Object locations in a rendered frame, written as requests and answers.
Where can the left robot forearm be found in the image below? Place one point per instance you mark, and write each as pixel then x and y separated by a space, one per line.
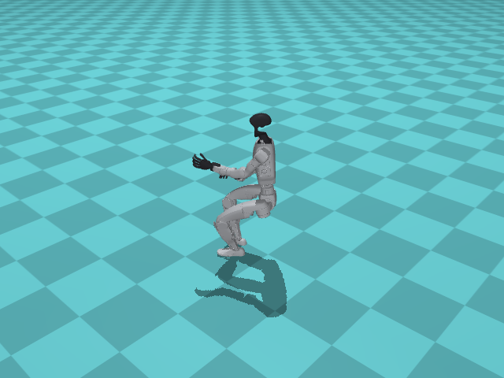
pixel 226 171

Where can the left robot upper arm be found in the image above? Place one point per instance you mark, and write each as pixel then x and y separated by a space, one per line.
pixel 259 158

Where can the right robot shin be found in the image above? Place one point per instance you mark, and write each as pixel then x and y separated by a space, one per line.
pixel 235 225

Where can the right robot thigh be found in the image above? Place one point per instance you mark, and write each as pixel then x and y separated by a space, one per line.
pixel 246 192

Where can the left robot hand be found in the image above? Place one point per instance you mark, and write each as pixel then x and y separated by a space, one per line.
pixel 203 163

